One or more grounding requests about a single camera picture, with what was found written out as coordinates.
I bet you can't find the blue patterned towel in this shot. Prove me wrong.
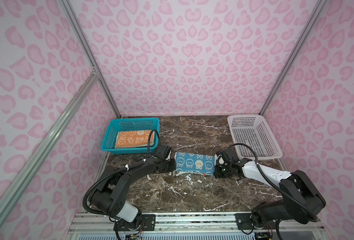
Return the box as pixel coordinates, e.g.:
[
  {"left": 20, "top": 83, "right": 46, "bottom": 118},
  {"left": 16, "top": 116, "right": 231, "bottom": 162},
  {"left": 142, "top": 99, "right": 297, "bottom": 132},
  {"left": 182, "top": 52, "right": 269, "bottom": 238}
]
[{"left": 175, "top": 152, "right": 215, "bottom": 176}]

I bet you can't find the white plastic basket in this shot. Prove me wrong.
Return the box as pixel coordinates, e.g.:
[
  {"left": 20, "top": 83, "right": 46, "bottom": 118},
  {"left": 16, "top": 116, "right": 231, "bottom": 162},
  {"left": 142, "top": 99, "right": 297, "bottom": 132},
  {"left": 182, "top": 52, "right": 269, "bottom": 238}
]
[{"left": 227, "top": 115, "right": 283, "bottom": 161}]

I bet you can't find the orange patterned towel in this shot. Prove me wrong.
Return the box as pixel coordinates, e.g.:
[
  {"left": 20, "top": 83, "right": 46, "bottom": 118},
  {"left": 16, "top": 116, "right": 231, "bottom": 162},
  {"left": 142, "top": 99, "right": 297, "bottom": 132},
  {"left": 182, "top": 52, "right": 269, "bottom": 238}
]
[{"left": 115, "top": 130, "right": 151, "bottom": 149}]

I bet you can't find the teal plastic basket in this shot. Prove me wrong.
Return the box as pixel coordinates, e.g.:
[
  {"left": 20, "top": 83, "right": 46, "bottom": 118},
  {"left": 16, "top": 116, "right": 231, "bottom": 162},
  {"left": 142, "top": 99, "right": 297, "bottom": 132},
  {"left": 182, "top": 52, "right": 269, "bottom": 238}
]
[{"left": 101, "top": 118, "right": 160, "bottom": 155}]

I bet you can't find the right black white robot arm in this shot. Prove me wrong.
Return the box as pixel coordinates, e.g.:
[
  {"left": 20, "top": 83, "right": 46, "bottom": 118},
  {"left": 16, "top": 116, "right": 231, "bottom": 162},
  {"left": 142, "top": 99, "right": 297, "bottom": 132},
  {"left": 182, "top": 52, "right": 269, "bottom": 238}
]
[{"left": 214, "top": 158, "right": 326, "bottom": 229}]

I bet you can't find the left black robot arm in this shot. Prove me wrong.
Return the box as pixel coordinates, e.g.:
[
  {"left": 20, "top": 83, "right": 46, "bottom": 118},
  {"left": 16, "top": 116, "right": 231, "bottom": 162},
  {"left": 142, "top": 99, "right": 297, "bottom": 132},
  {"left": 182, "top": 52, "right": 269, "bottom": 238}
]
[{"left": 83, "top": 155, "right": 176, "bottom": 226}]

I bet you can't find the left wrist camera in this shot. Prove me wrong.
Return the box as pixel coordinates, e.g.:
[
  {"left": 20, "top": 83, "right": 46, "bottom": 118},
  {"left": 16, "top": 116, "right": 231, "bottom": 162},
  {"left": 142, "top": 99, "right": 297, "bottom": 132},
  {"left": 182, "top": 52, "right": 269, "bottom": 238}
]
[{"left": 153, "top": 145, "right": 172, "bottom": 161}]

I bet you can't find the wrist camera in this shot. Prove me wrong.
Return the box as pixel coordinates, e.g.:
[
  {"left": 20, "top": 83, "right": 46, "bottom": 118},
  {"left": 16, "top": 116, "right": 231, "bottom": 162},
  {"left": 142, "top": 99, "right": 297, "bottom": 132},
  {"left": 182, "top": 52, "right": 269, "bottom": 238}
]
[
  {"left": 215, "top": 148, "right": 240, "bottom": 166},
  {"left": 153, "top": 145, "right": 172, "bottom": 161}
]

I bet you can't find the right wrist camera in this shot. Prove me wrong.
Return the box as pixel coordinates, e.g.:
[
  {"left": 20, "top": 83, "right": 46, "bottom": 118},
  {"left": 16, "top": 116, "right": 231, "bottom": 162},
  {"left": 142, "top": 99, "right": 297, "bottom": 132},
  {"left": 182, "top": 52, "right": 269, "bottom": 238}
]
[{"left": 215, "top": 148, "right": 240, "bottom": 166}]

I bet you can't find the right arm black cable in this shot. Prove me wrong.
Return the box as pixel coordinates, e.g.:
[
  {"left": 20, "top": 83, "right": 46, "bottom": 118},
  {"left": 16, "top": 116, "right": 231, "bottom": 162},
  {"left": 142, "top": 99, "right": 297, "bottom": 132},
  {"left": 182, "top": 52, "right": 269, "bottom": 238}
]
[{"left": 217, "top": 143, "right": 319, "bottom": 240}]

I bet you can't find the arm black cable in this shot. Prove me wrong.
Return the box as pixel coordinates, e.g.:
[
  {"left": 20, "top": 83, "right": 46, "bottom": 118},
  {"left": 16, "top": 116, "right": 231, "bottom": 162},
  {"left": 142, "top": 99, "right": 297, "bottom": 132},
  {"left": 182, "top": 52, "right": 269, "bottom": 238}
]
[
  {"left": 82, "top": 129, "right": 161, "bottom": 216},
  {"left": 217, "top": 143, "right": 319, "bottom": 240}
]

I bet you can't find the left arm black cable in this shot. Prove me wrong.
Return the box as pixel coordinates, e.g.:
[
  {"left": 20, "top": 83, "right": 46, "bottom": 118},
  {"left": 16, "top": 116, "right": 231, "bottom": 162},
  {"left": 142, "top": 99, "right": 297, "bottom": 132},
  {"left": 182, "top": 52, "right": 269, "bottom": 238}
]
[{"left": 82, "top": 129, "right": 161, "bottom": 216}]

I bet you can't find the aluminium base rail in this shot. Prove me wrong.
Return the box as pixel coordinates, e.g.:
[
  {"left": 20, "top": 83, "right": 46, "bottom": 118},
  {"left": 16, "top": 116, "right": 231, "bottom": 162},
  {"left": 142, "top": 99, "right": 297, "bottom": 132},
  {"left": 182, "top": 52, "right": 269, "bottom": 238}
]
[{"left": 66, "top": 212, "right": 329, "bottom": 240}]

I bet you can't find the aluminium frame post left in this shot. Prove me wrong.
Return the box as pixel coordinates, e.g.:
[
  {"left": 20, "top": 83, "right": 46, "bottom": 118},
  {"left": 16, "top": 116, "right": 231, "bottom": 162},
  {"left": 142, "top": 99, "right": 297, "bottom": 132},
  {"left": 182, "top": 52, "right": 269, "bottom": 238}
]
[{"left": 58, "top": 0, "right": 122, "bottom": 119}]

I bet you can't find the aluminium frame post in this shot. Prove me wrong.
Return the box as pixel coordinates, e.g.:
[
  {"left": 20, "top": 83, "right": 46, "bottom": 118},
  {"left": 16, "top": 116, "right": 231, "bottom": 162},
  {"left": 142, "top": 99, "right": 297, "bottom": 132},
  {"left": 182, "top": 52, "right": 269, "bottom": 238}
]
[
  {"left": 259, "top": 0, "right": 330, "bottom": 116},
  {"left": 58, "top": 0, "right": 122, "bottom": 119}
]

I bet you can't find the aluminium frame strut left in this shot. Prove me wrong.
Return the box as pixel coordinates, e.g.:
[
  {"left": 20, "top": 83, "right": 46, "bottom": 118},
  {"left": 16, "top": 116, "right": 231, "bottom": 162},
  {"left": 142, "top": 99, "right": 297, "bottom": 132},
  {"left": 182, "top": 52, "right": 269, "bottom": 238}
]
[{"left": 0, "top": 72, "right": 100, "bottom": 228}]

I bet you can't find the aluminium frame post right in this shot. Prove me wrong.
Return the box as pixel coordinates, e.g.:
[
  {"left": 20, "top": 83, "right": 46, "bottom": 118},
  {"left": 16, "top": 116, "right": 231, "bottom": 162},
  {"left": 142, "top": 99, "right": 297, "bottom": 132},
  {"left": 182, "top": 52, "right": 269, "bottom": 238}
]
[{"left": 259, "top": 0, "right": 330, "bottom": 116}]

